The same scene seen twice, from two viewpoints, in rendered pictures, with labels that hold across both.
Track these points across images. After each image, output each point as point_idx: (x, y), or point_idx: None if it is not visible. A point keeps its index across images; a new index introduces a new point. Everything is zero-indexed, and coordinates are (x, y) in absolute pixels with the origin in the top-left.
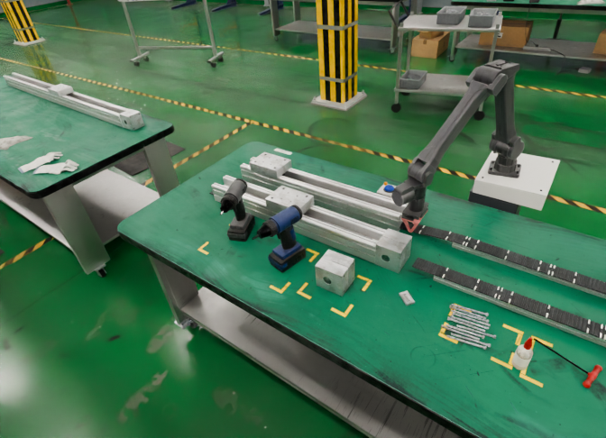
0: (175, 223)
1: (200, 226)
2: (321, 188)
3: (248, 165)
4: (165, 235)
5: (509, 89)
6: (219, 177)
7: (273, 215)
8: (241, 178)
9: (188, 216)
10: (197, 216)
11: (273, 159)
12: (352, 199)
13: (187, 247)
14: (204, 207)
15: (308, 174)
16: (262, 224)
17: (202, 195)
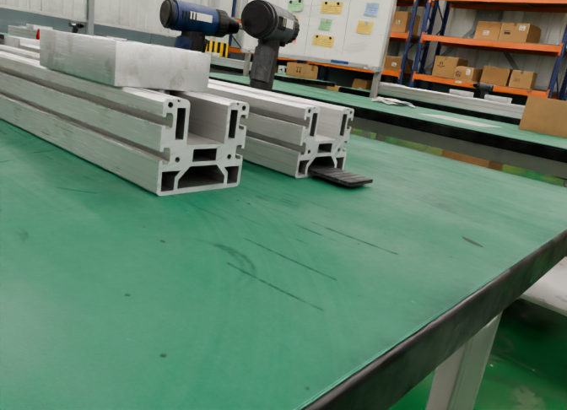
0: (432, 169)
1: (359, 153)
2: (36, 54)
3: (209, 96)
4: (435, 162)
5: None
6: (359, 221)
7: (209, 8)
8: (255, 0)
9: (404, 169)
10: (378, 164)
11: (106, 38)
12: (3, 45)
13: (370, 145)
14: (370, 170)
15: (16, 56)
16: (229, 19)
17: (400, 191)
